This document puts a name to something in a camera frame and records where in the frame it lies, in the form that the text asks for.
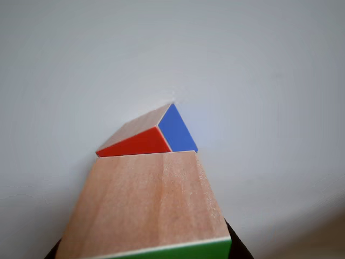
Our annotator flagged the green-topped wooden cube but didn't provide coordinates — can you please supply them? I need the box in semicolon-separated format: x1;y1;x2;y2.
54;151;233;259

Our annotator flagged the red-topped wooden cube with tag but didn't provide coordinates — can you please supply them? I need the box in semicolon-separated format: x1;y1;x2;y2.
95;103;201;158

